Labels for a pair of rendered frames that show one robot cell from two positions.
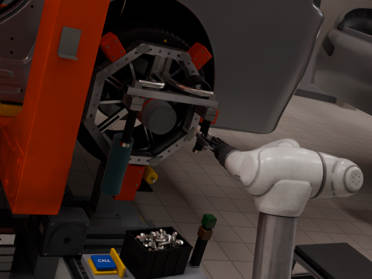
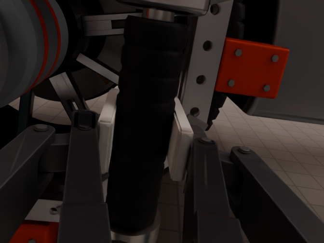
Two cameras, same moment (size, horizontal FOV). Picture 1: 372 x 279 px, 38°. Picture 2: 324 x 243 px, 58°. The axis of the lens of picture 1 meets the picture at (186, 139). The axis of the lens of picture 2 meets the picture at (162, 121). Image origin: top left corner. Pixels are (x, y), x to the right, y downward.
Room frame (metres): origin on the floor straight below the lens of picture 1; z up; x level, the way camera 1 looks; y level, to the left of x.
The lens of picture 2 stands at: (2.01, -0.15, 0.90)
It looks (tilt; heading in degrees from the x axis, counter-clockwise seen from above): 19 degrees down; 26
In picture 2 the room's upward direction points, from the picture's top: 9 degrees clockwise
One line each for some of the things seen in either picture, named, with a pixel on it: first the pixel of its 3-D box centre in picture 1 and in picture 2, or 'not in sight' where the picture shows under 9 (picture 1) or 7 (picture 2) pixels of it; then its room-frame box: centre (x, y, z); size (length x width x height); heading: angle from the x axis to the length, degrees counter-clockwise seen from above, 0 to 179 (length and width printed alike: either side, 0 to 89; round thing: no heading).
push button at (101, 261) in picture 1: (103, 263); not in sight; (1.58, 0.14, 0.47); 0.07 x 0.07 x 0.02; 33
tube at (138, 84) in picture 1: (148, 71); not in sight; (2.11, 0.23, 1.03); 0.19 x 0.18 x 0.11; 33
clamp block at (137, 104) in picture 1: (133, 99); not in sight; (2.00, 0.24, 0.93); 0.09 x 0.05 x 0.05; 33
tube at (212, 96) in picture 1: (190, 78); not in sight; (2.22, 0.06, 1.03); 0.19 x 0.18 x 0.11; 33
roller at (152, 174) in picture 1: (142, 166); not in sight; (2.42, 0.16, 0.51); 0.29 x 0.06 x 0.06; 33
